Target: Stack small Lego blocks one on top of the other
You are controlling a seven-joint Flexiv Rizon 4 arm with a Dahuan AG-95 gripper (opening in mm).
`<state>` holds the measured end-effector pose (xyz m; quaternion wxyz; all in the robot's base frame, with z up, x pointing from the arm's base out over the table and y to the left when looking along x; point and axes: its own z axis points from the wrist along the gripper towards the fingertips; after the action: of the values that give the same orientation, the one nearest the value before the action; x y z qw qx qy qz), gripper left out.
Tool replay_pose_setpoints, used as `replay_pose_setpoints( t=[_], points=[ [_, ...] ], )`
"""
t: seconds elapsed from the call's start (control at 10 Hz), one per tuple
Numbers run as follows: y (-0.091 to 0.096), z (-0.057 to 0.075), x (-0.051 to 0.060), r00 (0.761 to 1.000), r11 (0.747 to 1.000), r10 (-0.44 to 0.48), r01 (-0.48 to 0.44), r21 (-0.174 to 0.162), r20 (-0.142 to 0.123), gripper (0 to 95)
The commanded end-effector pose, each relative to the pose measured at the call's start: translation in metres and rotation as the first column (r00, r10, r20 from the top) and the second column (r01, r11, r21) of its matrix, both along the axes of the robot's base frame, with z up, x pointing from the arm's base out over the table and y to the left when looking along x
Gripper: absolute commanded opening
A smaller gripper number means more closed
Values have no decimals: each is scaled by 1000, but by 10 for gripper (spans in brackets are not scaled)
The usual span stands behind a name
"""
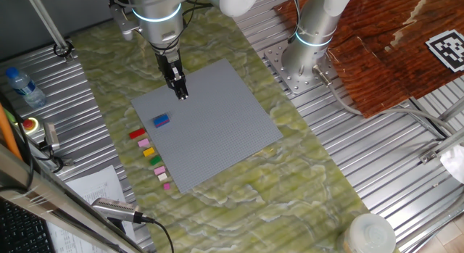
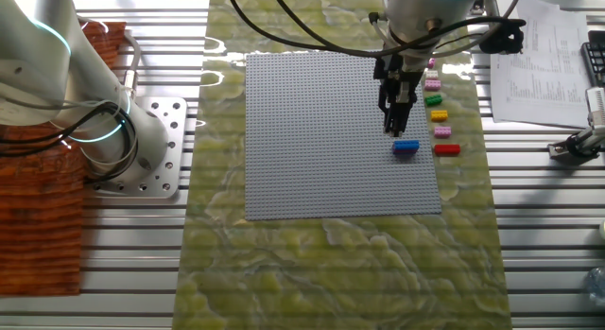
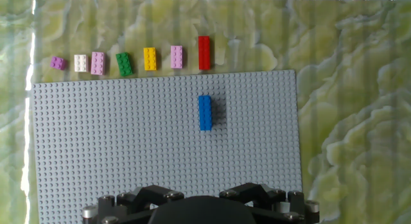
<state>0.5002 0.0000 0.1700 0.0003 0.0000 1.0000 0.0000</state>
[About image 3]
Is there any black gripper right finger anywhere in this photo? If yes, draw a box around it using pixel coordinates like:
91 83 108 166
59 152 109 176
219 182 320 224

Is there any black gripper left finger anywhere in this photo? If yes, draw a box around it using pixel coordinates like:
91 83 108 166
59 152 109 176
82 184 186 224

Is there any red long Lego brick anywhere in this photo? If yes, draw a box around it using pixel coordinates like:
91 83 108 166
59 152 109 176
198 35 211 71

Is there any grey Lego baseplate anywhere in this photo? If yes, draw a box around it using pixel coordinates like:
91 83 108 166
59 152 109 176
31 69 303 224

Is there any blue long Lego brick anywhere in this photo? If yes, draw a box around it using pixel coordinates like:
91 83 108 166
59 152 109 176
198 95 213 132

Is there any green Lego brick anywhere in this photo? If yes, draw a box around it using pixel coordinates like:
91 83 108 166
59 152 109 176
115 52 134 77

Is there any pink Lego brick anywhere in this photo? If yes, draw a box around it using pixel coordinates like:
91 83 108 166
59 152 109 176
91 51 106 76
170 45 184 69

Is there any yellow Lego brick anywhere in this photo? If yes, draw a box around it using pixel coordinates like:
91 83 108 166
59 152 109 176
143 47 157 71

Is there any white Lego brick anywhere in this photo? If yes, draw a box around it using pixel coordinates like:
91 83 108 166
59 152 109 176
74 54 89 73

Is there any small purple Lego brick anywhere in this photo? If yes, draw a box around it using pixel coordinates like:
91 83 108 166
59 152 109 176
49 56 67 71

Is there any green marble pattern mat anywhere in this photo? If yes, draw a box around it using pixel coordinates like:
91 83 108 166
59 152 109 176
0 0 411 224

